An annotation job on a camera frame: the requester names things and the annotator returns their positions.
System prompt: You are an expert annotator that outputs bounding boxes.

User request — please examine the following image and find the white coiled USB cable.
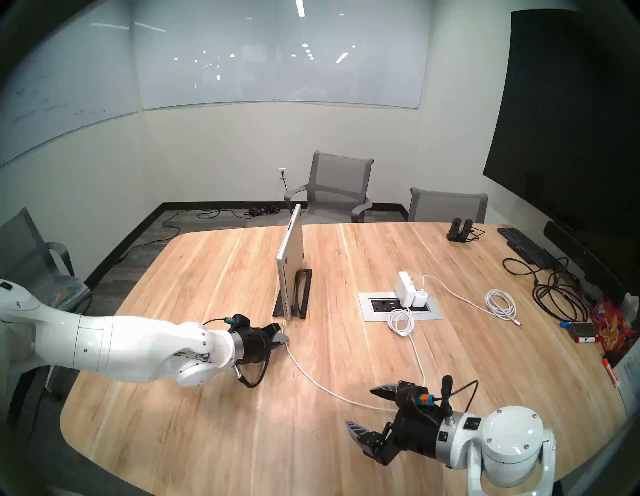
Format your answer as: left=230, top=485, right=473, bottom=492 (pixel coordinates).
left=421, top=275, right=522, bottom=327

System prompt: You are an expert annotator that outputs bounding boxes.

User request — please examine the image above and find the black soundbar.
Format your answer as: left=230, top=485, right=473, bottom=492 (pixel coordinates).
left=543, top=221, right=627, bottom=306

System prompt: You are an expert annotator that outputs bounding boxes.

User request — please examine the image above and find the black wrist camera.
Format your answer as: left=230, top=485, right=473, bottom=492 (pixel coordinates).
left=202, top=313, right=271, bottom=389
left=400, top=375, right=480, bottom=418

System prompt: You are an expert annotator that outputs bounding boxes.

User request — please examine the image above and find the black floor cable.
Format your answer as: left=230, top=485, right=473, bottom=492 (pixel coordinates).
left=114, top=202, right=281, bottom=266

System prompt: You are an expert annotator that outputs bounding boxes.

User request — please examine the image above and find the large black TV screen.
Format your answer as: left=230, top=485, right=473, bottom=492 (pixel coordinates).
left=482, top=9, right=640, bottom=281

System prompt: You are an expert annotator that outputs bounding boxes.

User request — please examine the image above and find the grey mesh office chair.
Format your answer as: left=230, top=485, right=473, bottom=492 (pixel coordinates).
left=407, top=187, right=488, bottom=224
left=284, top=150, right=375, bottom=224
left=0, top=207, right=93, bottom=401

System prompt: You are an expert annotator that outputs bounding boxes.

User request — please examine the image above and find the glass whiteboard with blue writing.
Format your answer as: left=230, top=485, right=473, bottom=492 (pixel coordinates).
left=0, top=0, right=140, bottom=168

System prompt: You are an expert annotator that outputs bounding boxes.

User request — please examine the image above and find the colourful tissue box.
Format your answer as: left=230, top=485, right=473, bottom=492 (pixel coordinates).
left=590, top=292, right=640, bottom=356

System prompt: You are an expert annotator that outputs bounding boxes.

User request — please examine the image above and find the white paper sheet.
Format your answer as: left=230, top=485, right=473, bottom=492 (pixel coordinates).
left=614, top=340, right=640, bottom=416

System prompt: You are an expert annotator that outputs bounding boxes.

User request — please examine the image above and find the silver table power outlet box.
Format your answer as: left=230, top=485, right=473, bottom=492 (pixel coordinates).
left=358, top=291, right=444, bottom=322

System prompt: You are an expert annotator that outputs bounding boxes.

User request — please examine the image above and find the silver MacBook laptop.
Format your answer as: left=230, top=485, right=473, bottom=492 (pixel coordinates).
left=276, top=203, right=306, bottom=321

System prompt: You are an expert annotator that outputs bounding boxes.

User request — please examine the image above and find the wide glass whiteboard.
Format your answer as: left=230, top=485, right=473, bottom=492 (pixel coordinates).
left=131, top=0, right=433, bottom=111

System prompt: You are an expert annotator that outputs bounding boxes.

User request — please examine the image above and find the black cable tangle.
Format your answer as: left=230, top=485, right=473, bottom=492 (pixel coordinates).
left=502, top=255, right=590, bottom=323

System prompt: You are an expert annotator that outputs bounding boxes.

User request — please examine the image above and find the black controller charging dock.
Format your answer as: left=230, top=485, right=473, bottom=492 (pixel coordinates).
left=446, top=216, right=474, bottom=243

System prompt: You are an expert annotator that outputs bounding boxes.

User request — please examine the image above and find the white MagSafe charging cable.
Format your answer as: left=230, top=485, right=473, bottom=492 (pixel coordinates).
left=281, top=307, right=428, bottom=413

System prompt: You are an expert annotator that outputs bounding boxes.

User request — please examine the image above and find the black keyboard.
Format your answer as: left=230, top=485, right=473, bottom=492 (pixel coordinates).
left=497, top=227, right=556, bottom=268

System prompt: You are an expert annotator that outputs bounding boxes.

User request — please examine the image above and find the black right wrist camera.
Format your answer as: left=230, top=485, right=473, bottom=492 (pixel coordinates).
left=400, top=375, right=480, bottom=418

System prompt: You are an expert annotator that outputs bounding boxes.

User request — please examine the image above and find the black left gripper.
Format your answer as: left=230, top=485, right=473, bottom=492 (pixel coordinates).
left=232, top=323, right=290, bottom=366

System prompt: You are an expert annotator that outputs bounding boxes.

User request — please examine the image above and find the large white power adapter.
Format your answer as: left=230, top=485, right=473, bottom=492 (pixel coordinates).
left=394, top=271, right=417, bottom=307

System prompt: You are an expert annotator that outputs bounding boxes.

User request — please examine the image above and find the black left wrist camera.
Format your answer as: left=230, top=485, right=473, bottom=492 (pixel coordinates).
left=202, top=313, right=271, bottom=389

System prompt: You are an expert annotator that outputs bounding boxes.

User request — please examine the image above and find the black vertical laptop stand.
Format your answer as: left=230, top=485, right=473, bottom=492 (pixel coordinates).
left=272, top=268, right=313, bottom=319

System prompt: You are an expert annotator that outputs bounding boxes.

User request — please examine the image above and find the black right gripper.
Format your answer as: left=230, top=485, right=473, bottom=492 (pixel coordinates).
left=344, top=382, right=444, bottom=466

